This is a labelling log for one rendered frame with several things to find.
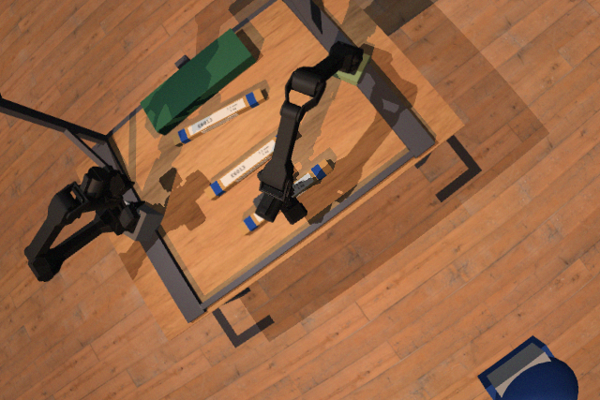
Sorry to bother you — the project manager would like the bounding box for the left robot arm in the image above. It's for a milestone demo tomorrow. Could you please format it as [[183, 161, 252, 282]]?
[[253, 41, 364, 223]]

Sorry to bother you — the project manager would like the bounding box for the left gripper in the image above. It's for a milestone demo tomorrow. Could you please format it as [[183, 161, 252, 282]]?
[[257, 170, 308, 225]]

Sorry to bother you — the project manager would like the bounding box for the black metal overhead frame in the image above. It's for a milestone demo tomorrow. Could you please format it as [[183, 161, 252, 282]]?
[[0, 0, 322, 168]]

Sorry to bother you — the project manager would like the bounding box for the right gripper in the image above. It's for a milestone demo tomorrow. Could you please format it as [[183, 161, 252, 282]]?
[[98, 165, 145, 229]]

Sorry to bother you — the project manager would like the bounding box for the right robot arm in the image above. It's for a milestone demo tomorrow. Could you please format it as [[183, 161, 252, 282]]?
[[24, 166, 140, 282]]

